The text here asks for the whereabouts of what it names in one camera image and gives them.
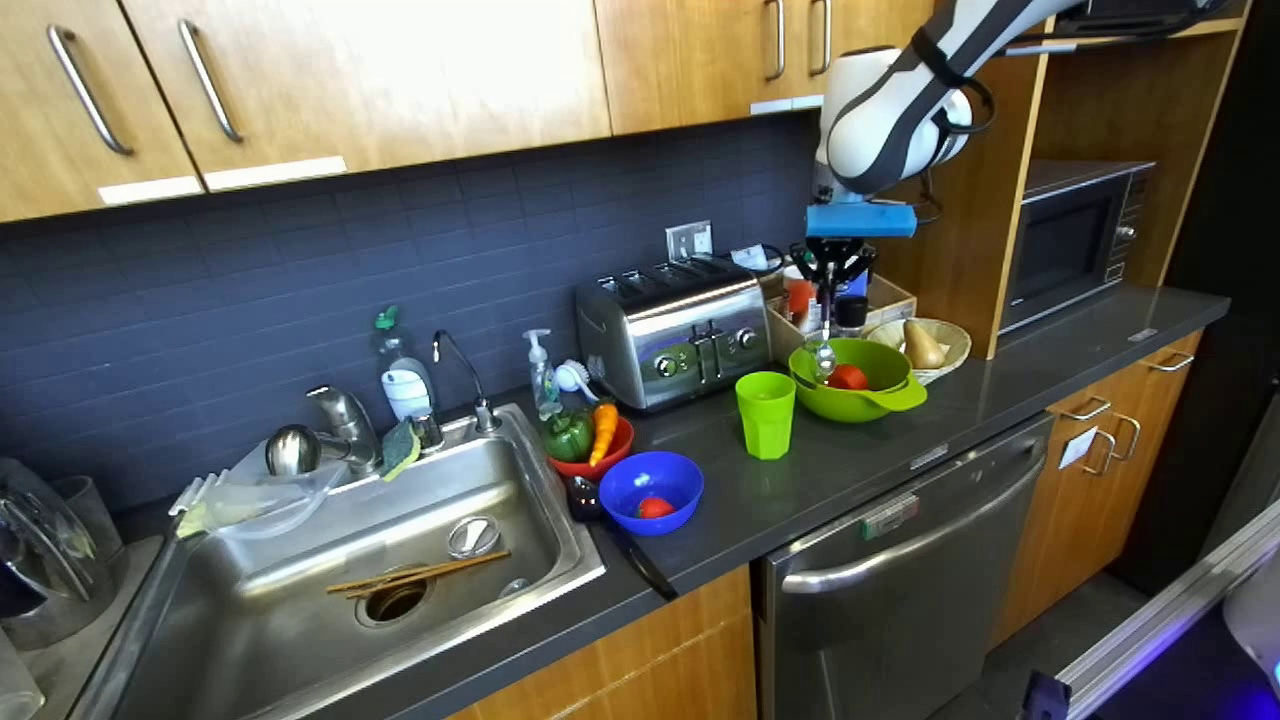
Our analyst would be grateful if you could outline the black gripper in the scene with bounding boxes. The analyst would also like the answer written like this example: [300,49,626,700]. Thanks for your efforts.
[794,192,917,321]

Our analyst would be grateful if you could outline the green bowl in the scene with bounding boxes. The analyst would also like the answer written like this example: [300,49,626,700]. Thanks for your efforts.
[787,335,927,424]

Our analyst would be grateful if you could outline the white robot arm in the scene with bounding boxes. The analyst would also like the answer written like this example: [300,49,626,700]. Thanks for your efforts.
[805,0,1076,294]

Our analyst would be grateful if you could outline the blue bowl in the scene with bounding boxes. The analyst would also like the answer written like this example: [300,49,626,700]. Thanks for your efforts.
[600,451,703,537]

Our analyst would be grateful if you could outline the sink faucet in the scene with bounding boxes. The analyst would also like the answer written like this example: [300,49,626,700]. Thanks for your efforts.
[427,327,490,436]

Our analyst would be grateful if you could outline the wooden lower cabinet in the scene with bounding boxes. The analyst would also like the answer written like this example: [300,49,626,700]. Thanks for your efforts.
[993,331,1201,645]

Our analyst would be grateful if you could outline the red tomato toy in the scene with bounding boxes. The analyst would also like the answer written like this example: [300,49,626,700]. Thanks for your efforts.
[634,496,671,520]

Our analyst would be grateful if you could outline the wall power outlet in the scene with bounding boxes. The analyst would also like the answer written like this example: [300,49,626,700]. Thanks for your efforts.
[663,222,711,265]

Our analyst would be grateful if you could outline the soap dispenser bottle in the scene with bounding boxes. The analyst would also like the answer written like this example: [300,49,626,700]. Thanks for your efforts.
[525,327,562,421]

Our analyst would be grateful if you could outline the stainless steel microwave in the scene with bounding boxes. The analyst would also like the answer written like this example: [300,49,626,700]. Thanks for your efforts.
[999,161,1157,335]

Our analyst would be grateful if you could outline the green plastic cup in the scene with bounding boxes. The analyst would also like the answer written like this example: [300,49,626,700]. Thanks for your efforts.
[735,373,794,460]

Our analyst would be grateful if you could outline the dish soap bottle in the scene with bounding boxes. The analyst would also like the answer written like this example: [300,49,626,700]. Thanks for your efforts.
[373,305,434,424]

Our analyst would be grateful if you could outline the green bell pepper toy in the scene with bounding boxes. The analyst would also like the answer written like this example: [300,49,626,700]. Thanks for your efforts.
[543,411,592,460]

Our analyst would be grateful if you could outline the red bowl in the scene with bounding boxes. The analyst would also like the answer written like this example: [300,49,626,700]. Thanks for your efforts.
[543,411,638,489]

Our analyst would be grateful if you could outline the stainless steel sink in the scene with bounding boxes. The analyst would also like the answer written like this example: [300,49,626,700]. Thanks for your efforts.
[66,405,605,720]

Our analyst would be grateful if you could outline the stainless steel dishwasher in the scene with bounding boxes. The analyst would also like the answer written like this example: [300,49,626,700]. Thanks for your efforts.
[754,417,1047,720]

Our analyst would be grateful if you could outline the orange carrot toy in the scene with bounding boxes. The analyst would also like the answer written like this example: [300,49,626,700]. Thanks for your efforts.
[588,402,620,467]

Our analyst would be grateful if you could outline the wooden upper cabinets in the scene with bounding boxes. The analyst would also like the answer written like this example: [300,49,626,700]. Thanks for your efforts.
[0,0,941,225]

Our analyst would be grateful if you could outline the stainless steel toaster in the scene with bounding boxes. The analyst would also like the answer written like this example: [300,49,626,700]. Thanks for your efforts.
[570,260,766,411]

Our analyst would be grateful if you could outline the purple handled metal spoon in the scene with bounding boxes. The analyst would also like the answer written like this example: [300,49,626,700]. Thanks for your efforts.
[812,260,841,385]

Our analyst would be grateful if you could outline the wooden chopsticks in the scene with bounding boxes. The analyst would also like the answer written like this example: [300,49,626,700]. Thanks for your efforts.
[323,554,512,602]

